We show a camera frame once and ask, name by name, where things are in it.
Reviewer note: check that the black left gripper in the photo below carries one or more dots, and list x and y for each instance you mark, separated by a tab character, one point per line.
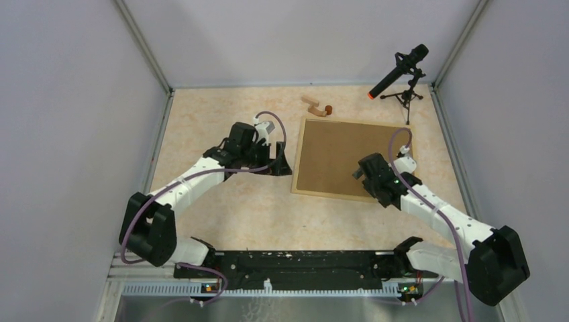
281	168

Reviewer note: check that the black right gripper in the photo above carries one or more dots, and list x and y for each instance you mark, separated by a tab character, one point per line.
368	184

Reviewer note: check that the brown cardboard backing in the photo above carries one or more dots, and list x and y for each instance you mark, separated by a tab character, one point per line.
333	155

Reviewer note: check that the light wooden picture frame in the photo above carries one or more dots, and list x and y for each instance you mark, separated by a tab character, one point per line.
298	177

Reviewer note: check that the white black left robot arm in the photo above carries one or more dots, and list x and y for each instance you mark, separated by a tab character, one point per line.
149	228

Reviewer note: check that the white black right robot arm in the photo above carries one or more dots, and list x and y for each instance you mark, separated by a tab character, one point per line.
491	262

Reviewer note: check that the upright wooden block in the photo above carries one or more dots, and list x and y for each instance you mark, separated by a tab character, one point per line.
317	112

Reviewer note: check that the flat wooden block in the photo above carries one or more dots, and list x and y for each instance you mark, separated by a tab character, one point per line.
310	101

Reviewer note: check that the black microphone tripod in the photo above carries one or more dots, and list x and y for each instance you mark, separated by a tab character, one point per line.
405	98

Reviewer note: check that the black microphone orange tip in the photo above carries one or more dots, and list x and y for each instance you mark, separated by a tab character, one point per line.
406	64

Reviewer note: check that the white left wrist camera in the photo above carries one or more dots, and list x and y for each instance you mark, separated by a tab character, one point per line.
263	131

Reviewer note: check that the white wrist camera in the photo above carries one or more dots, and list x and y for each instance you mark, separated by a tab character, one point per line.
263	131
404	161

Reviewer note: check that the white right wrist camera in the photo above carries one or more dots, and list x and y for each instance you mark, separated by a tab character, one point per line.
404	161

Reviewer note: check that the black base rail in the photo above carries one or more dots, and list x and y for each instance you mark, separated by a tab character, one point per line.
304	270

